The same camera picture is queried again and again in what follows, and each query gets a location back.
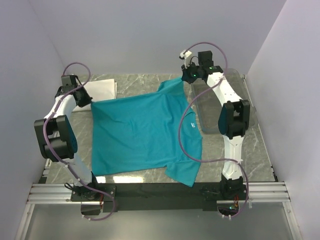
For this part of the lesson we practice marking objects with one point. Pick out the clear plastic bin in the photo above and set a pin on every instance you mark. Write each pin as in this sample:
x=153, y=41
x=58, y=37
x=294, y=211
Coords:
x=208, y=105

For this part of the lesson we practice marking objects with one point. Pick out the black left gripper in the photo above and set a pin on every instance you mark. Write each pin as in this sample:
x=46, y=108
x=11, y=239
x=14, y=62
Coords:
x=87, y=101

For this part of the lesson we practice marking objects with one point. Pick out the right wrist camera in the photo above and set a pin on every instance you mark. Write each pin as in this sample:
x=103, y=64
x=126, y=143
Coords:
x=186, y=56

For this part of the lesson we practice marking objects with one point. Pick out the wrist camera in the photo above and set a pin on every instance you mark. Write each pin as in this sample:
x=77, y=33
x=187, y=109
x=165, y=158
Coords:
x=69, y=81
x=186, y=56

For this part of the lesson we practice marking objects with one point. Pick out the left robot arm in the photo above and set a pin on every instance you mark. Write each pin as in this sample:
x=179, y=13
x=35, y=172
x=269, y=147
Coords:
x=57, y=141

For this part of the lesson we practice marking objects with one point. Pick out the aluminium rail frame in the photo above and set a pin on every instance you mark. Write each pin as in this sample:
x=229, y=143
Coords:
x=259, y=192

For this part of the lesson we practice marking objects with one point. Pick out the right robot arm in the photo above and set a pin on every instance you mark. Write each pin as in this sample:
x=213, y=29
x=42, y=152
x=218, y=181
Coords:
x=233, y=120

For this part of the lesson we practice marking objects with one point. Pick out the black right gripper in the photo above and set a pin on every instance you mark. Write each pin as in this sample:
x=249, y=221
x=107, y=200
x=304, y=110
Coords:
x=185, y=77

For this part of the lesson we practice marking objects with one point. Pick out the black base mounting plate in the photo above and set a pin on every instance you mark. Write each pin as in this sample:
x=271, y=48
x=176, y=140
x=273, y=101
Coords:
x=161, y=196

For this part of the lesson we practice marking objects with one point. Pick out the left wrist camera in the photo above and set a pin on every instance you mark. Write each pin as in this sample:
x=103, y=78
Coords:
x=69, y=81

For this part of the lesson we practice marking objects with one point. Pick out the teal t shirt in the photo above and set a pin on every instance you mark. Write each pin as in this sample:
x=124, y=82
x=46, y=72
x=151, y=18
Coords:
x=147, y=131

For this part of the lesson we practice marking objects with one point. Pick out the folded white t shirt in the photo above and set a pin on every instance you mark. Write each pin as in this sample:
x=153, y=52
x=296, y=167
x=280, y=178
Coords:
x=101, y=90

